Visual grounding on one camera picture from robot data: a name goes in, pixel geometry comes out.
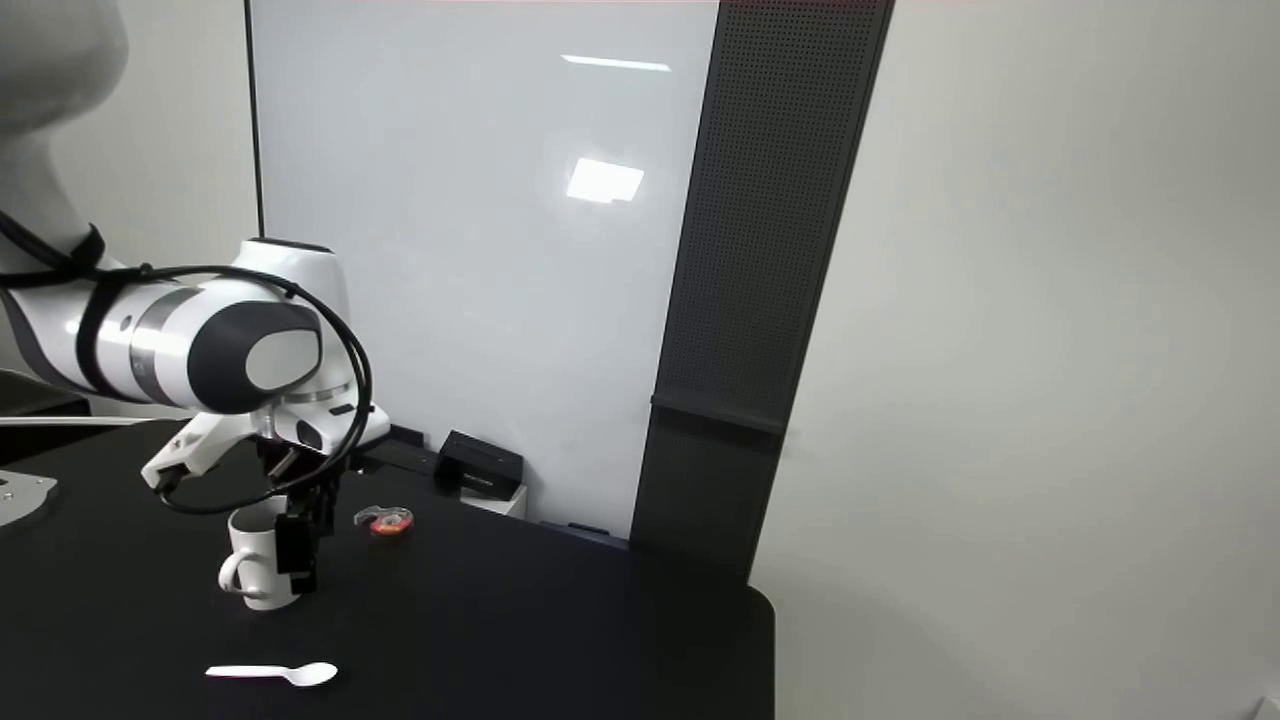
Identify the black vertical pillar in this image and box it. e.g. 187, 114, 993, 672
632, 0, 896, 584

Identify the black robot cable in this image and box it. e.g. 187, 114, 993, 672
0, 212, 379, 518

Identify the white plastic spoon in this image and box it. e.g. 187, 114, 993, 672
205, 658, 341, 687

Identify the small black box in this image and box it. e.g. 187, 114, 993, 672
431, 430, 522, 501

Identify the whiteboard panel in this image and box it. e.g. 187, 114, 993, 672
246, 0, 721, 534

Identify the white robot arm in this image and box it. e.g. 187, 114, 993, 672
0, 0, 386, 611

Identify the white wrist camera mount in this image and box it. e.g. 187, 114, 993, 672
140, 413, 257, 493

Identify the white ceramic mug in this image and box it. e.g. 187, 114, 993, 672
216, 502, 294, 611

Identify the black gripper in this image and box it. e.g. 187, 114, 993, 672
257, 398, 360, 594

